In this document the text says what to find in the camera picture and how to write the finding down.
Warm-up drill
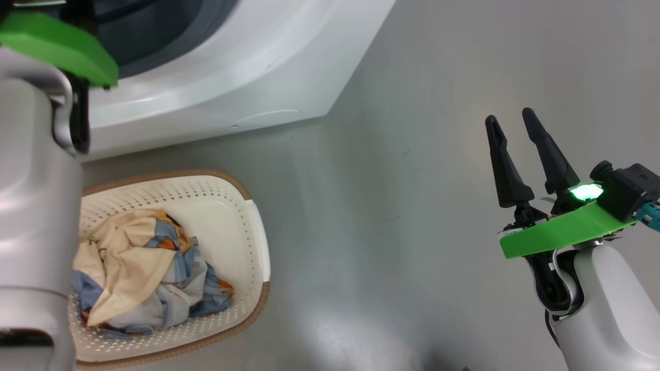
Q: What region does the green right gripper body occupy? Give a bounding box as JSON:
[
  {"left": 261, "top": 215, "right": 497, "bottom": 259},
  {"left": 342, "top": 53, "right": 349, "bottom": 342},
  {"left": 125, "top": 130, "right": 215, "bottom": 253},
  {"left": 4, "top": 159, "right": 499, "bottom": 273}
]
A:
[{"left": 499, "top": 183, "right": 637, "bottom": 259}]

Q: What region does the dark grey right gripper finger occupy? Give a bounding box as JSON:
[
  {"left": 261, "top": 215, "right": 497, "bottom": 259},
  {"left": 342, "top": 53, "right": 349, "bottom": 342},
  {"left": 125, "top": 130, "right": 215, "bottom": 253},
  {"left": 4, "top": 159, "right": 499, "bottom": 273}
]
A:
[
  {"left": 522, "top": 107, "right": 581, "bottom": 215},
  {"left": 485, "top": 115, "right": 548, "bottom": 228}
]

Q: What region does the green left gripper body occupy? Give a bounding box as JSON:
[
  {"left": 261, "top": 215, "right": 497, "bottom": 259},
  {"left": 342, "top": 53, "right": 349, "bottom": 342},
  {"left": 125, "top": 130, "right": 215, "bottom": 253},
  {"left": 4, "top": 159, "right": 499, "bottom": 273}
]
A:
[{"left": 0, "top": 10, "right": 119, "bottom": 88}]

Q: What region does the cream-lined blue print garment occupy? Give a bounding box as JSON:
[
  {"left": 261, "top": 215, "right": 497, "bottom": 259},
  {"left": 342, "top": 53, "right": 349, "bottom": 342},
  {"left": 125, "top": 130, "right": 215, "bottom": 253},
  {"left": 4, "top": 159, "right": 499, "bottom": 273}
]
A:
[{"left": 72, "top": 209, "right": 235, "bottom": 338}]

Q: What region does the white washing machine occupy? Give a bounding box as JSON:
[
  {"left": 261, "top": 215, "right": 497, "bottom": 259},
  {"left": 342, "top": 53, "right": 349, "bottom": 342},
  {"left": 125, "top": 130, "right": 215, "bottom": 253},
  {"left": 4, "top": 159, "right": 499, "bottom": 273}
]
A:
[{"left": 77, "top": 0, "right": 398, "bottom": 163}]

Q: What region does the cream perforated laundry basket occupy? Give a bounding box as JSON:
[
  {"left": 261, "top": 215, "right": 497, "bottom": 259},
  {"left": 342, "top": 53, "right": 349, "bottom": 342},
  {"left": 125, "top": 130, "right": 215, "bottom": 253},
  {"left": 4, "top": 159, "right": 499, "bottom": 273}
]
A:
[{"left": 67, "top": 169, "right": 271, "bottom": 370}]

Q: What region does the teal plug camera cable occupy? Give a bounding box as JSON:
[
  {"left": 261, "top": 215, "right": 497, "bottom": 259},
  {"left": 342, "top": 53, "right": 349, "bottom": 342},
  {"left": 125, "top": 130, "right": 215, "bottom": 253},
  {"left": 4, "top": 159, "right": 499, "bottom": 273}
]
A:
[{"left": 637, "top": 202, "right": 660, "bottom": 227}]

